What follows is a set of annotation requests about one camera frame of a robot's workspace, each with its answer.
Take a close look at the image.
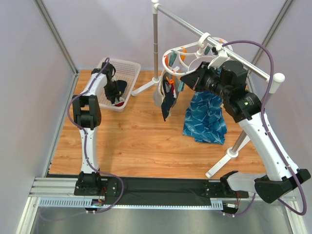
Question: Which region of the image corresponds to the teal clothes peg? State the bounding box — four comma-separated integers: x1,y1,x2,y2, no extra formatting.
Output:
168,52,177,67
177,81,185,92

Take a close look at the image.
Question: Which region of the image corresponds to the red white sock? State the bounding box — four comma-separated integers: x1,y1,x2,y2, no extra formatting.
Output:
111,80,129,107

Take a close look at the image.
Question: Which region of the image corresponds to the orange clothes peg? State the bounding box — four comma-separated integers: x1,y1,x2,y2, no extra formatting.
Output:
166,76,175,85

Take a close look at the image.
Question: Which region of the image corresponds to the white round clip hanger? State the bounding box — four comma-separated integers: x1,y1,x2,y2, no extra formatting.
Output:
162,33,226,76

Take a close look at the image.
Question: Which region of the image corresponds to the dark navy sock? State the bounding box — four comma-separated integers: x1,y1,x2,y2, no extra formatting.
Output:
161,81,178,121

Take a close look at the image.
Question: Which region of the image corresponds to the grey sock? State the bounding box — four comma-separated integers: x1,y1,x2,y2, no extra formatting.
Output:
153,82,165,107

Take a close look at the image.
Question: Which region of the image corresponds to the cream beige sock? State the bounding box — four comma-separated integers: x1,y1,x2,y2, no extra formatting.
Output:
157,70,171,99

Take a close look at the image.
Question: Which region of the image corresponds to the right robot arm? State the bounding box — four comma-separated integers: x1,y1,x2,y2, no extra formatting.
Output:
180,60,311,203

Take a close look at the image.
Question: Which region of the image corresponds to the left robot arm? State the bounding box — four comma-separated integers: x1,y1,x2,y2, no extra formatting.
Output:
69,59,123,197

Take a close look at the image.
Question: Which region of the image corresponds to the white plastic basket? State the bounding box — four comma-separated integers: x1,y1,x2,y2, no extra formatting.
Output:
97,58,141,112

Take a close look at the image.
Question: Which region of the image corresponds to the blue patterned cloth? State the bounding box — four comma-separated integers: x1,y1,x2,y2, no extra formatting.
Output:
183,90,227,145

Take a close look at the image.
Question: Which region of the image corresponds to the orange peg holding sock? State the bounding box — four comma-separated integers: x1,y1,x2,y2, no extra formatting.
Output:
164,55,169,67

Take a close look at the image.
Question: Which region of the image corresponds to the metal drying rack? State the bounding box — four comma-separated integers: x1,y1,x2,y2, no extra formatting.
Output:
131,0,285,178

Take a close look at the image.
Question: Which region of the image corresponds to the black base mat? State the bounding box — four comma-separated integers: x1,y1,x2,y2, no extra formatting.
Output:
46,173,273,206

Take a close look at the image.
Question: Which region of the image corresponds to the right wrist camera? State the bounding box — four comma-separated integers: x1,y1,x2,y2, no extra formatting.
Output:
208,44,228,69

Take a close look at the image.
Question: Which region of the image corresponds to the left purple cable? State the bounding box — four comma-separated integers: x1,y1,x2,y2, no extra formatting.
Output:
38,57,126,221

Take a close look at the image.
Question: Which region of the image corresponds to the aluminium rail frame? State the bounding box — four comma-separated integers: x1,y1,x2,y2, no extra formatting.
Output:
17,176,307,234

